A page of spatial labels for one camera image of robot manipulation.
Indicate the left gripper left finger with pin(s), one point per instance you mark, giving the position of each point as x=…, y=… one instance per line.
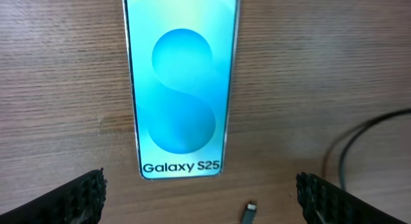
x=78, y=201

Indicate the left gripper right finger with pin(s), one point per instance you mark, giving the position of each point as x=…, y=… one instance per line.
x=323, y=202

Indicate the Galaxy S25 smartphone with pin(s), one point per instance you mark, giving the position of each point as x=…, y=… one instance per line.
x=181, y=56

